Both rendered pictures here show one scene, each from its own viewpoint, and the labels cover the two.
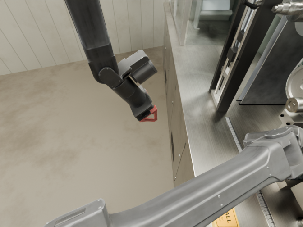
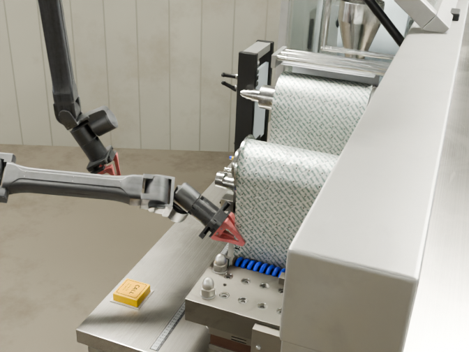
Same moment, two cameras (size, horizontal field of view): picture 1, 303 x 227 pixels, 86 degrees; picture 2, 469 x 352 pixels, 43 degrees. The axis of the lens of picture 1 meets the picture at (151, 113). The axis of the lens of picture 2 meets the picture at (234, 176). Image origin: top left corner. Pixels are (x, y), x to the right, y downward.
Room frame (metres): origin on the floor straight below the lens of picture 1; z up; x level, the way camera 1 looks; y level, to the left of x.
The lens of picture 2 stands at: (-0.94, -0.85, 1.86)
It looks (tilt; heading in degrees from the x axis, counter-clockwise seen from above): 27 degrees down; 20
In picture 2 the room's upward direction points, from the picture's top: 3 degrees clockwise
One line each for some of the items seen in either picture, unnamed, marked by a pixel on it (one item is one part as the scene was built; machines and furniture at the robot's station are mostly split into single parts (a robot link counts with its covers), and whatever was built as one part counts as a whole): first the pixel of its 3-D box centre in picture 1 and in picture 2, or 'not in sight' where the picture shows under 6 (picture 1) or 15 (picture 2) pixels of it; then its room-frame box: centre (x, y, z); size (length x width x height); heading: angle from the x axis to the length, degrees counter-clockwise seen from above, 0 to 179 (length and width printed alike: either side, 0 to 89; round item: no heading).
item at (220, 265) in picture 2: not in sight; (220, 262); (0.13, -0.44, 1.05); 0.04 x 0.04 x 0.04
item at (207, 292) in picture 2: not in sight; (208, 286); (0.03, -0.45, 1.05); 0.04 x 0.04 x 0.04
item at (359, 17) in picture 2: not in sight; (361, 10); (0.98, -0.55, 1.50); 0.14 x 0.14 x 0.06
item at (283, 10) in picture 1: (284, 8); (251, 94); (0.51, -0.36, 1.34); 0.06 x 0.03 x 0.03; 90
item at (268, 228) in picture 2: not in sight; (281, 237); (0.20, -0.56, 1.11); 0.23 x 0.01 x 0.18; 90
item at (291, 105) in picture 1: (295, 105); (220, 179); (0.29, -0.37, 1.18); 0.04 x 0.02 x 0.04; 0
